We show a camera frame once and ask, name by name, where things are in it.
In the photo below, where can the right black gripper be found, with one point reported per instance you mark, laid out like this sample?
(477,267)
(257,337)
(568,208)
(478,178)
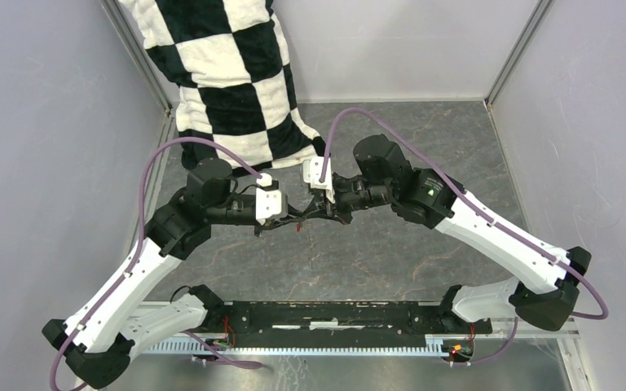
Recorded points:
(333,211)

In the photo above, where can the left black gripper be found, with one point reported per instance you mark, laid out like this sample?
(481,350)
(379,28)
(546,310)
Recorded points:
(270,224)

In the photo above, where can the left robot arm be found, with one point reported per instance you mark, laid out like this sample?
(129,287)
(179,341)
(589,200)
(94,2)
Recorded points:
(101,340)

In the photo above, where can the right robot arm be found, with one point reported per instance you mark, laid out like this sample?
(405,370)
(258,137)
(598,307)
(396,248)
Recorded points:
(544,286)

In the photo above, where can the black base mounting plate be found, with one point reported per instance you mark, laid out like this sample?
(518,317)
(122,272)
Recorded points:
(335,324)

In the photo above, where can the black white checkered blanket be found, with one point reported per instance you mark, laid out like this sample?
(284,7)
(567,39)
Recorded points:
(237,100)

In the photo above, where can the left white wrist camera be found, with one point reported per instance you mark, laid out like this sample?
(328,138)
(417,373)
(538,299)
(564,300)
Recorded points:
(269,195)

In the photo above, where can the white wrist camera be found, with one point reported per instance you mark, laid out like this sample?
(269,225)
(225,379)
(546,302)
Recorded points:
(319,177)
(269,195)

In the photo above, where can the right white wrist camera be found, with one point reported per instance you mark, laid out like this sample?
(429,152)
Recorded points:
(319,177)

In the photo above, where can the white slotted cable duct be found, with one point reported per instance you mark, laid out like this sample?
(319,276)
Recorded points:
(187,345)

